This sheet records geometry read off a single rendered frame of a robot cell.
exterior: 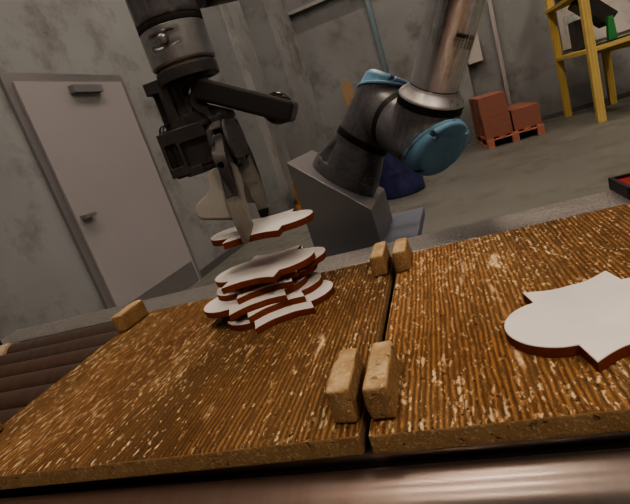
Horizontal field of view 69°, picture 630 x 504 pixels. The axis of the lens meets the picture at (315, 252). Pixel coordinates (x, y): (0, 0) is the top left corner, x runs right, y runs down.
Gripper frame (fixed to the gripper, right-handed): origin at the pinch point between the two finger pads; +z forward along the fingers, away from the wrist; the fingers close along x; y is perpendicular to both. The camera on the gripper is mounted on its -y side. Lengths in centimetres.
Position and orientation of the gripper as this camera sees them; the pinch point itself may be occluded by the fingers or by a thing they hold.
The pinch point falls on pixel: (260, 224)
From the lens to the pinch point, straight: 58.6
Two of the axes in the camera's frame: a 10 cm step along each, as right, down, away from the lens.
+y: -9.5, 2.6, 2.0
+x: -1.1, 3.0, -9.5
